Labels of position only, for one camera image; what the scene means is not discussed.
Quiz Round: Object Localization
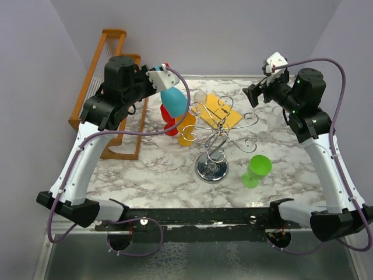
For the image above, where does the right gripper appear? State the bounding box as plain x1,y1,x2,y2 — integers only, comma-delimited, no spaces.
243,71,301,113

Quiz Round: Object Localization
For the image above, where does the blue plastic wine glass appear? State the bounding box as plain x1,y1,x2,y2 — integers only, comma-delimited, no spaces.
160,71,191,118

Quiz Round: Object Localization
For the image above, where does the red plastic wine glass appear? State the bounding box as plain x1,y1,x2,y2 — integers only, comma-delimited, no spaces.
160,104,179,137

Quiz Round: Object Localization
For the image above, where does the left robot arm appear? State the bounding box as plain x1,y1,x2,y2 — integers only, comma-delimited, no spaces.
36,55,156,230

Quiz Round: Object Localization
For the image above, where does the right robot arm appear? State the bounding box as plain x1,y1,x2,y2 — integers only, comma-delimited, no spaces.
242,68,372,242

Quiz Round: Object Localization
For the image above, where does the clear wine glass right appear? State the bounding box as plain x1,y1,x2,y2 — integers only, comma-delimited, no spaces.
268,106,287,131

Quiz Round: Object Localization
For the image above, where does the clear wine glass by book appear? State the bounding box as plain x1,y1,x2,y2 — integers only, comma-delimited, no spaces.
193,91,207,115

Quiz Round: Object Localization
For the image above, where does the wooden dish rack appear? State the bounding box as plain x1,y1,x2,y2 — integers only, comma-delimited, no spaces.
68,28,152,160

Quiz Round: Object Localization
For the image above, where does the yellow plastic wine glass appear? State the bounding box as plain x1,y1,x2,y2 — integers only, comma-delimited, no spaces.
177,113,196,146

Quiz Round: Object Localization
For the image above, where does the green plastic wine glass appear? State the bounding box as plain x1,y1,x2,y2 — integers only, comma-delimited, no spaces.
241,155,272,188

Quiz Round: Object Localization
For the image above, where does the chrome wine glass rack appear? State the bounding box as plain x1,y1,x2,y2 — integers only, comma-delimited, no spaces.
189,95,259,184

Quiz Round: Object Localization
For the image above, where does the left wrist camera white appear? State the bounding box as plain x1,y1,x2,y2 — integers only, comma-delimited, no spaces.
146,62,180,93

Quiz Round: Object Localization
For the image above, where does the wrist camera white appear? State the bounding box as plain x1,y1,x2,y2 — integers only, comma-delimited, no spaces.
146,62,180,93
262,52,288,86

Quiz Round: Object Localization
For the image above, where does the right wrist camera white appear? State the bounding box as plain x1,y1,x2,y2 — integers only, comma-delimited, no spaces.
262,52,288,86

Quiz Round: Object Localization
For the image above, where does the black mounting rail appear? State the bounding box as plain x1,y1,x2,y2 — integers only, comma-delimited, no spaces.
95,207,301,243

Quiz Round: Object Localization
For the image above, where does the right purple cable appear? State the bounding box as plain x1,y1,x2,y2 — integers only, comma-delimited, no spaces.
270,58,372,255

